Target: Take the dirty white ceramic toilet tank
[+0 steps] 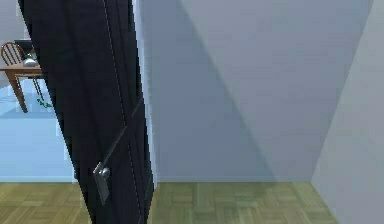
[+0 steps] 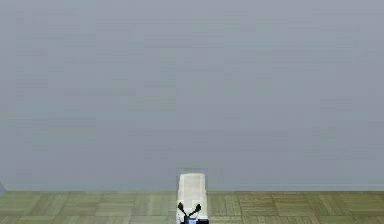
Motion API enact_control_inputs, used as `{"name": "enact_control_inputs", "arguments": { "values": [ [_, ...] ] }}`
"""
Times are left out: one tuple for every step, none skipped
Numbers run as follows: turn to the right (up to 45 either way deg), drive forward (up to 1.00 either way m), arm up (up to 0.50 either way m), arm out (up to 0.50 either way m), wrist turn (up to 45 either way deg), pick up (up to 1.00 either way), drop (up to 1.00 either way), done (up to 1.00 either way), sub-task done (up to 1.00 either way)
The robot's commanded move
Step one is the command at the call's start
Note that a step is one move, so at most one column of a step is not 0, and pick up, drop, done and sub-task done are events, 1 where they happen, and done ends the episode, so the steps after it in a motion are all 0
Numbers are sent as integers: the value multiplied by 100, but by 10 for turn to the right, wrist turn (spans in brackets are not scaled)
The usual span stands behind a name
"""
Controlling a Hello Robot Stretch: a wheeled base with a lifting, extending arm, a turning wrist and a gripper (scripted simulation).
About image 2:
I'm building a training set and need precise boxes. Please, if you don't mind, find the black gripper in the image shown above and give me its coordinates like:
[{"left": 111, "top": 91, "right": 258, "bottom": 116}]
[{"left": 177, "top": 201, "right": 203, "bottom": 224}]

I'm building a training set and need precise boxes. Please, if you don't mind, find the white ceramic toilet tank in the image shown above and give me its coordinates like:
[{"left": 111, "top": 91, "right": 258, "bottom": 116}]
[{"left": 175, "top": 172, "right": 209, "bottom": 224}]

